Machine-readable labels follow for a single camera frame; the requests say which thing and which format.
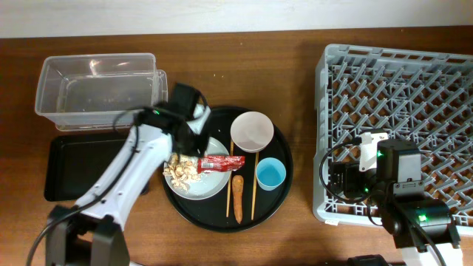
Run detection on peanut shells and rice scraps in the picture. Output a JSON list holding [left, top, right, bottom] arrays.
[[163, 153, 201, 191]]

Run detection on orange carrot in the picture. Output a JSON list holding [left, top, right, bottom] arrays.
[[232, 175, 244, 224]]

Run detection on black rectangular tray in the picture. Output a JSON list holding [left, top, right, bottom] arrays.
[[44, 133, 126, 202]]

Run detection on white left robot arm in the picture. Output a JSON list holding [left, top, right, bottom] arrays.
[[26, 103, 211, 265]]

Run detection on red snack wrapper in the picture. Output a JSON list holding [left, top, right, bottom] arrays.
[[197, 155, 245, 173]]

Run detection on round black tray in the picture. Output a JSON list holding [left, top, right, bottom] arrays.
[[163, 106, 293, 233]]

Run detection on grey dishwasher rack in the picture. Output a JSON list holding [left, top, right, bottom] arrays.
[[313, 44, 472, 236]]

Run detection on light blue cup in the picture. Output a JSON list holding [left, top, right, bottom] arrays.
[[256, 157, 287, 191]]

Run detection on pink bowl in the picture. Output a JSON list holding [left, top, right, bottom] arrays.
[[230, 112, 274, 153]]

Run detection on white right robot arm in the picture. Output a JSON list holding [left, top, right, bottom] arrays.
[[334, 139, 463, 265]]

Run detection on grey round plate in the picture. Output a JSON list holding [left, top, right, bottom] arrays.
[[163, 137, 231, 201]]

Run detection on clear plastic bin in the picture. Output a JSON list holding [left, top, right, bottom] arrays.
[[35, 53, 168, 132]]

